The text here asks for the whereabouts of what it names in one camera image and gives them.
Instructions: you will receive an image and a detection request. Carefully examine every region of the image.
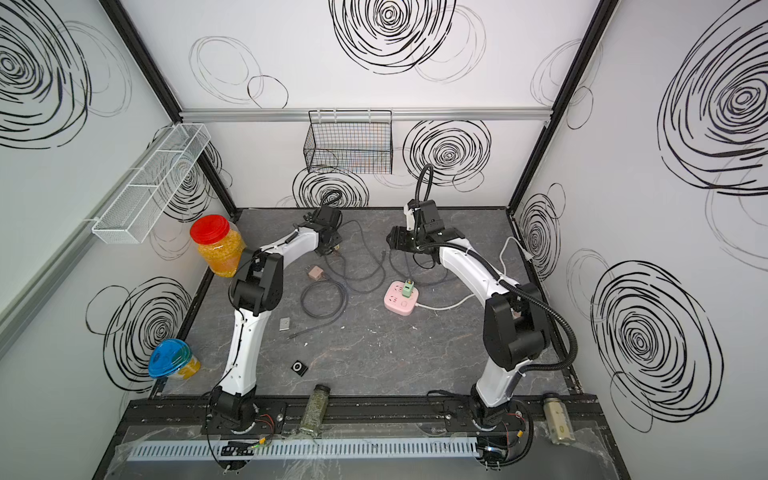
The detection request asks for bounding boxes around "white power strip cord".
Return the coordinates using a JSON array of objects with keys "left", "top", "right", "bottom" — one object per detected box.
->
[{"left": 415, "top": 235, "right": 535, "bottom": 313}]

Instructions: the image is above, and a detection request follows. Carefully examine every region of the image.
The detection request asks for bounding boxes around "glass spice bottle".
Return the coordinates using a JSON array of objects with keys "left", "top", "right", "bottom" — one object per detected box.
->
[{"left": 299, "top": 384, "right": 331, "bottom": 437}]

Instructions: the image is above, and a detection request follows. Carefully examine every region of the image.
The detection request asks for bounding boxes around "black wire basket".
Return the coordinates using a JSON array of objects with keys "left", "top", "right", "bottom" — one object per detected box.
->
[{"left": 302, "top": 120, "right": 394, "bottom": 174}]

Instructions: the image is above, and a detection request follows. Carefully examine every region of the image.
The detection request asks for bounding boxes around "white slotted cable duct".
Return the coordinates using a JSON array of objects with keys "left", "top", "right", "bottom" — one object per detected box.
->
[{"left": 127, "top": 437, "right": 479, "bottom": 462}]

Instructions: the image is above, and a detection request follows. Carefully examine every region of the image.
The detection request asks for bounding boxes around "red lid corn jar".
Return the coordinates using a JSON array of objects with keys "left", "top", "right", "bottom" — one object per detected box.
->
[{"left": 189, "top": 214, "right": 246, "bottom": 278}]

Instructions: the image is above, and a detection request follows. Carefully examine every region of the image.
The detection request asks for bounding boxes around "white wire shelf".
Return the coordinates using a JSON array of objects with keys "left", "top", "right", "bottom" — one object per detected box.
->
[{"left": 91, "top": 123, "right": 212, "bottom": 244}]

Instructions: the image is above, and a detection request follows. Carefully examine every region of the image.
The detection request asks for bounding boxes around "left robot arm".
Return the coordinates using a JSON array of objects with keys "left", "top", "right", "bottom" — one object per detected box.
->
[{"left": 209, "top": 206, "right": 342, "bottom": 434}]

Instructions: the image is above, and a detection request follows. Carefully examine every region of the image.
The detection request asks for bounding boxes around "aluminium wall rail back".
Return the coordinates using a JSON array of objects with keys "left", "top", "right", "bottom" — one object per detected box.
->
[{"left": 180, "top": 106, "right": 552, "bottom": 123}]

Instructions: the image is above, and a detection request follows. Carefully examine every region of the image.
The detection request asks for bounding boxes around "pink power strip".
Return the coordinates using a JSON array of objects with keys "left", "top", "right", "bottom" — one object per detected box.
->
[{"left": 383, "top": 281, "right": 419, "bottom": 316}]

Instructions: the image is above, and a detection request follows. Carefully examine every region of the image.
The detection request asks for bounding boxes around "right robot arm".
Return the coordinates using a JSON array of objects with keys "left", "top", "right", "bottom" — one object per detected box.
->
[{"left": 387, "top": 164, "right": 578, "bottom": 430}]

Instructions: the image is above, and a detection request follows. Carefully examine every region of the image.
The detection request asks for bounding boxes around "beige small bottle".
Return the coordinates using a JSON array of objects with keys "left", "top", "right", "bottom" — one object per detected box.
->
[{"left": 542, "top": 394, "right": 576, "bottom": 445}]

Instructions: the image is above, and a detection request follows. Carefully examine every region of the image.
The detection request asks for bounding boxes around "blue lid jar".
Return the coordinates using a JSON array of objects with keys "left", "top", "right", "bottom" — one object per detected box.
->
[{"left": 148, "top": 339, "right": 201, "bottom": 380}]

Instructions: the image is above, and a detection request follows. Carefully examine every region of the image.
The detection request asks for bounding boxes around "green charger plug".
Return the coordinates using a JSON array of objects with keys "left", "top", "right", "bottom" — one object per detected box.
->
[{"left": 401, "top": 279, "right": 415, "bottom": 298}]

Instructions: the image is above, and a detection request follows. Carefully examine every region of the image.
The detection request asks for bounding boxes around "yellow plug grey cable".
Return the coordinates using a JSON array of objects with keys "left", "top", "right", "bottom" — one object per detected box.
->
[{"left": 323, "top": 219, "right": 391, "bottom": 295}]

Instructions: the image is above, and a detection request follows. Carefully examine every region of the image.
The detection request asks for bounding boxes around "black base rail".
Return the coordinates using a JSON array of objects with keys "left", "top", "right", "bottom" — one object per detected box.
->
[{"left": 119, "top": 392, "right": 601, "bottom": 436}]

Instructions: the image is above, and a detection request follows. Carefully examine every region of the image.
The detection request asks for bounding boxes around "aluminium wall rail left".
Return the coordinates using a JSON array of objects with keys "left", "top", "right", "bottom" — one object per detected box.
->
[{"left": 1, "top": 123, "right": 178, "bottom": 358}]

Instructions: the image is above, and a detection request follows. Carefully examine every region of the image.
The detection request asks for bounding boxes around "black mp3 player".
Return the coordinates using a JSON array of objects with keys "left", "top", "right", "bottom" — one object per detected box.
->
[{"left": 291, "top": 360, "right": 309, "bottom": 376}]

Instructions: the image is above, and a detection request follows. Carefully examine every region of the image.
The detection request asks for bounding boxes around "brown pink charger plug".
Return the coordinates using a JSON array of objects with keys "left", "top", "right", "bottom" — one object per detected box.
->
[{"left": 308, "top": 265, "right": 325, "bottom": 281}]

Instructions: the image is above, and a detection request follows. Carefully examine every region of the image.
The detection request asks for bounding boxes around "aluminium wall rail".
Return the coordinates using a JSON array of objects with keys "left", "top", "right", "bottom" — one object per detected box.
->
[
  {"left": 180, "top": 106, "right": 552, "bottom": 123},
  {"left": 1, "top": 123, "right": 178, "bottom": 358}
]

